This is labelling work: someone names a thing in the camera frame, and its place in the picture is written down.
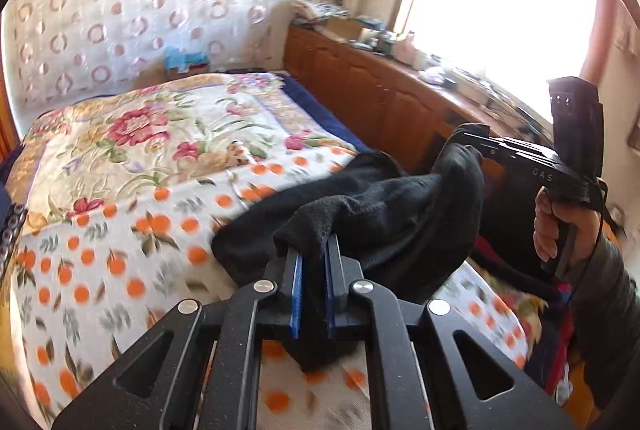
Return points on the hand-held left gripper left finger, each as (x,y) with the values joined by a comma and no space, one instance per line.
(296,300)

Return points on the pink curtain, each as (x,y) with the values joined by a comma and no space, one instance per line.
(597,40)

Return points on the dark blue gold-trimmed cloth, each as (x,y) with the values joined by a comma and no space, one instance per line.
(10,240)

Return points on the person's right forearm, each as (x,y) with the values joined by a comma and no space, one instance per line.
(610,310)

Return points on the blue box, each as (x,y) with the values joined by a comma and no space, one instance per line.
(186,59)

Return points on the cabinet top clutter pile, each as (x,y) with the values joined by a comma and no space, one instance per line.
(450,70)

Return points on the cardboard box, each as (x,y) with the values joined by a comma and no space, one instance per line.
(346,29)

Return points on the person's right hand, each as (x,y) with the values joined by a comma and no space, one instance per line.
(545,225)

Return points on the folded patterned cloth stack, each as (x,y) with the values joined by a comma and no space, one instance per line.
(312,10)

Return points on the bright window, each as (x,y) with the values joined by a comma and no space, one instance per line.
(490,0)

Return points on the wooden cabinet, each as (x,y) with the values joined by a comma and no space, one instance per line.
(375,90)

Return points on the wooden wardrobe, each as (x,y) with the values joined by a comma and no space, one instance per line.
(6,120)

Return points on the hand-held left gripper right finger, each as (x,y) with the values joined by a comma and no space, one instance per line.
(330,300)

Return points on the floral orange-print blanket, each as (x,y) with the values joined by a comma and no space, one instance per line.
(125,210)

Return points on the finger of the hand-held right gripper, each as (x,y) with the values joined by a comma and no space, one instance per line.
(475,137)

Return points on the dark blue bedsheet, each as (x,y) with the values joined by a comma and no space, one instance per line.
(330,120)

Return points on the black garment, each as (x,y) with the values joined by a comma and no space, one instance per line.
(380,220)

